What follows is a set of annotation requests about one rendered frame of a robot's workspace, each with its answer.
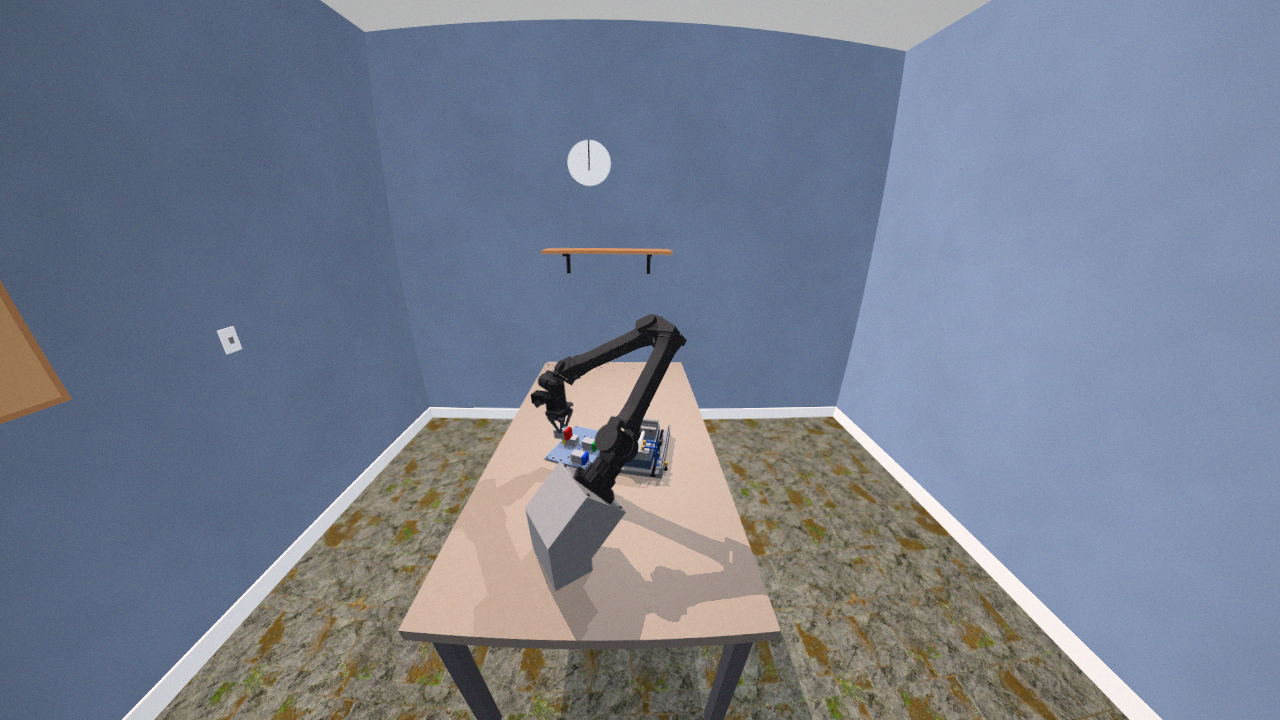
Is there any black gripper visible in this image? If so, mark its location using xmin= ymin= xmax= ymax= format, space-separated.
xmin=545 ymin=395 xmax=573 ymax=433

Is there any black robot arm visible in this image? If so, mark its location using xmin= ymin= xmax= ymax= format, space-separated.
xmin=531 ymin=314 xmax=687 ymax=503

